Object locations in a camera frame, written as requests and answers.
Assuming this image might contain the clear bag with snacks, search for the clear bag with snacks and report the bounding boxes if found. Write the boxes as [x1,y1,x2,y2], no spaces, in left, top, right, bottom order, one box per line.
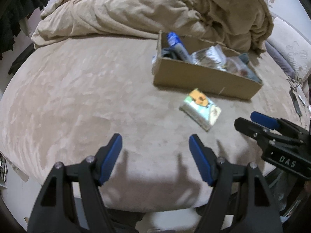
[222,56,251,77]

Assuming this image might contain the white green tissue pack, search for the white green tissue pack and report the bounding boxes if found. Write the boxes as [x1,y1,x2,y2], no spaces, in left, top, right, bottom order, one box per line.
[180,88,221,131]

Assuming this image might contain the white floral pillow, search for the white floral pillow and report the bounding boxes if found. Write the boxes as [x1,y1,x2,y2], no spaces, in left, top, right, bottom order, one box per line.
[267,17,310,82]

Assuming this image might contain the brown cardboard box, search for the brown cardboard box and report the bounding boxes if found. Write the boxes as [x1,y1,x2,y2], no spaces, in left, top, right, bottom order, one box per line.
[152,31,263,100]

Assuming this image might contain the black hanging clothes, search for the black hanging clothes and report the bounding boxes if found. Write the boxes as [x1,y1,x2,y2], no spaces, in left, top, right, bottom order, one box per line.
[1,0,50,54]

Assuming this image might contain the beige crumpled duvet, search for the beige crumpled duvet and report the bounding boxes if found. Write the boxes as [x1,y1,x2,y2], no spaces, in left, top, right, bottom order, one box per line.
[32,0,273,53]

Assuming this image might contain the grey pillow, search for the grey pillow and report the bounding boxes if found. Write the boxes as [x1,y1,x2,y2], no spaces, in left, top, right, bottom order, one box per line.
[265,41,295,79]

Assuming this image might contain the blue tissue pack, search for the blue tissue pack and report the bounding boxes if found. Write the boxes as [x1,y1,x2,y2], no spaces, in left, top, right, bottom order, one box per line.
[167,32,192,63]

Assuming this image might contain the beige bed sheet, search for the beige bed sheet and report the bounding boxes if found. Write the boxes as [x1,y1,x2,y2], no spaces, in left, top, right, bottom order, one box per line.
[1,35,310,212]

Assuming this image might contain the grey cloth right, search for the grey cloth right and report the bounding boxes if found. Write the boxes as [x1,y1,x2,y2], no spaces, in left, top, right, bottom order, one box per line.
[239,53,262,84]

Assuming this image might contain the black phone with cable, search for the black phone with cable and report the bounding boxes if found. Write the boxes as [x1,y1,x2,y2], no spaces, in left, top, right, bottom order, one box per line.
[287,76,309,126]

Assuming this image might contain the grey socks left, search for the grey socks left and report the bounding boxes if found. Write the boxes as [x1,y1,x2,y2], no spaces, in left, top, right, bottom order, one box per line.
[161,48,180,60]

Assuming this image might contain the clear silver plastic bag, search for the clear silver plastic bag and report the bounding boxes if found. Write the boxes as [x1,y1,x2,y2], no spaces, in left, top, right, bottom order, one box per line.
[190,44,227,70]

